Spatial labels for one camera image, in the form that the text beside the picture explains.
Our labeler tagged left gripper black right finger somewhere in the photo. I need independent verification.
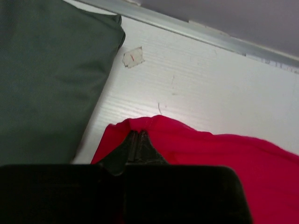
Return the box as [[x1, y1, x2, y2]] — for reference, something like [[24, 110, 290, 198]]
[[134, 130, 169, 165]]

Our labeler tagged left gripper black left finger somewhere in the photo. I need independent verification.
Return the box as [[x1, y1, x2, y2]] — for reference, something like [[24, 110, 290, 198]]
[[97, 131, 138, 175]]

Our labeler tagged red t shirt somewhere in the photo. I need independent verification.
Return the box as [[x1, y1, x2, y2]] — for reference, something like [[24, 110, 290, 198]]
[[92, 115, 299, 224]]

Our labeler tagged clear tape scrap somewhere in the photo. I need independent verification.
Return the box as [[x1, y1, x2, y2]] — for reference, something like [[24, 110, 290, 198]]
[[122, 47, 145, 69]]

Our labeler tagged folded grey t shirt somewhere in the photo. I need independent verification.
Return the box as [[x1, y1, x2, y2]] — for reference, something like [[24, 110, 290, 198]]
[[0, 0, 125, 165]]

